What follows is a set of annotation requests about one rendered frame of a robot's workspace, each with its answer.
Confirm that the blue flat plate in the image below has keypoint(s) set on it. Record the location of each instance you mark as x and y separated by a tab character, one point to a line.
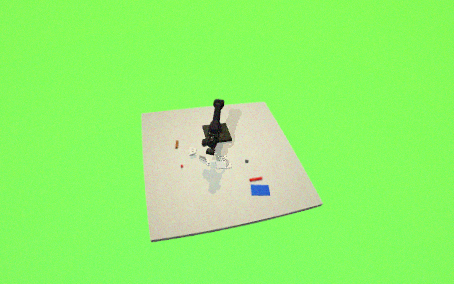
260	190

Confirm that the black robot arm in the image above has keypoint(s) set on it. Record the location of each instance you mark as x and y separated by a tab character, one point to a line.
215	126

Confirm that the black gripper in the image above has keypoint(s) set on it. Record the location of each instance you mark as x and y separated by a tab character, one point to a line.
211	151

